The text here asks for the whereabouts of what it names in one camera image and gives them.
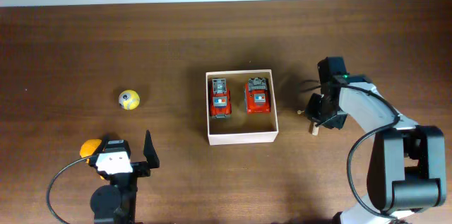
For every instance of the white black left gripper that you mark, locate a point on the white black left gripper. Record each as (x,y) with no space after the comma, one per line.
(143,167)

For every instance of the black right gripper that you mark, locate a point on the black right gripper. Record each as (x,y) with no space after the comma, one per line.
(337,121)

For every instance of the yellow wooden rattle drum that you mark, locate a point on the yellow wooden rattle drum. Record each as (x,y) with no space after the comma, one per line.
(313,129)

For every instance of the yellow grey toy ball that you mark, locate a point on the yellow grey toy ball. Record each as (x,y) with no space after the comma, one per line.
(129,100)

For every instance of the orange ball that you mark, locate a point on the orange ball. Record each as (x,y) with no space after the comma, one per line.
(90,147)

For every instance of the red toy tank vehicle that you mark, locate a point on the red toy tank vehicle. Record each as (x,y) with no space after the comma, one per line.
(257,98)

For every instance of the red toy fire truck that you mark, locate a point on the red toy fire truck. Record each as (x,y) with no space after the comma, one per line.
(220,105)

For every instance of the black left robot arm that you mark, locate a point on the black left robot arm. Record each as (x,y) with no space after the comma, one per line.
(116,202)

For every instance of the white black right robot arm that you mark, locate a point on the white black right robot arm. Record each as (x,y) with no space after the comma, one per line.
(407,168)

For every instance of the pink cardboard box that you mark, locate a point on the pink cardboard box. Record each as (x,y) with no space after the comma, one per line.
(242,127)

